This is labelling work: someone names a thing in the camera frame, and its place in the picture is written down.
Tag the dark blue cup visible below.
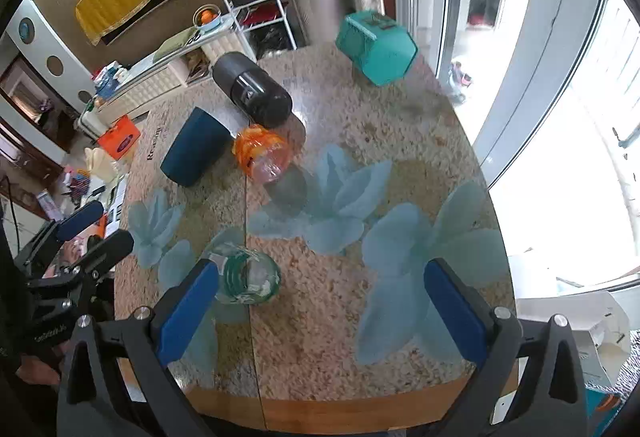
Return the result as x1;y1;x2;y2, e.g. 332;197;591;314
159;106;230;188

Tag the white metal shelf rack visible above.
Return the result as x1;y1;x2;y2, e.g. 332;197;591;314
212;0;298;60

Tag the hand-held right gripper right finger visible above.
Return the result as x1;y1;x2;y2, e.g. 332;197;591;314
423;258;589;437

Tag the white low cabinet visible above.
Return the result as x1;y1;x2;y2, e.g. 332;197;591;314
75;14;258;138

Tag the white cardboard box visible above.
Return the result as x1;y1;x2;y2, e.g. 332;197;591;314
515;289;632;390

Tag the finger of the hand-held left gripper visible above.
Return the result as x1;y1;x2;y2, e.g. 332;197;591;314
26;229;136;300
12;200;106;269

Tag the fruit bowl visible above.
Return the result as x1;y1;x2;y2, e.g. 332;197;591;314
192;4;222;28

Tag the person's left hand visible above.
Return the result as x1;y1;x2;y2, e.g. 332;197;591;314
14;355;62;387

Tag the clear glass cup green pattern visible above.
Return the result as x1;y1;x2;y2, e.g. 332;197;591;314
201;248;282;307

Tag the green folded cloth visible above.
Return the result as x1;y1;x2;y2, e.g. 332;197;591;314
152;28;201;62

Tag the teal plastic basket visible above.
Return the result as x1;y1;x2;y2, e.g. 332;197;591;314
334;10;419;87

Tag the black cylindrical cup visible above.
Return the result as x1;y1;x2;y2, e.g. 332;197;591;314
211;51;294;129

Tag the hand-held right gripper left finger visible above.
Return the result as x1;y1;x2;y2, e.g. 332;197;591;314
56;258;222;437

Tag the orange tissue box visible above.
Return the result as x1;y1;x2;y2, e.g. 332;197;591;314
96;115;142;162

